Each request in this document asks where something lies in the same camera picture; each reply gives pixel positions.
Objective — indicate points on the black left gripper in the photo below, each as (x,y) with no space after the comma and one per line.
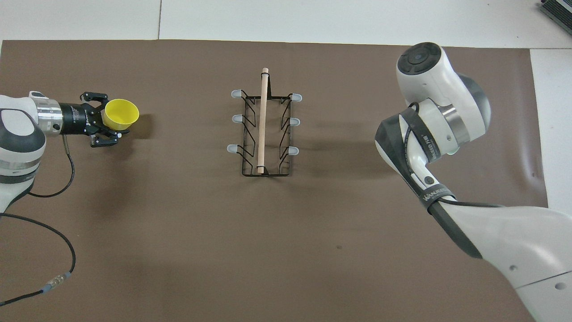
(77,118)

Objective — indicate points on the yellow plastic cup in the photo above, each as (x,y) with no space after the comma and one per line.
(121,112)

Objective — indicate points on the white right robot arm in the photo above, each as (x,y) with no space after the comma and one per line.
(447,112)

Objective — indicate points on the brown table mat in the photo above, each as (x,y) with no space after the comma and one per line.
(268,246)

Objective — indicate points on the grey ribbed device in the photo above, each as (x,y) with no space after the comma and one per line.
(558,10)

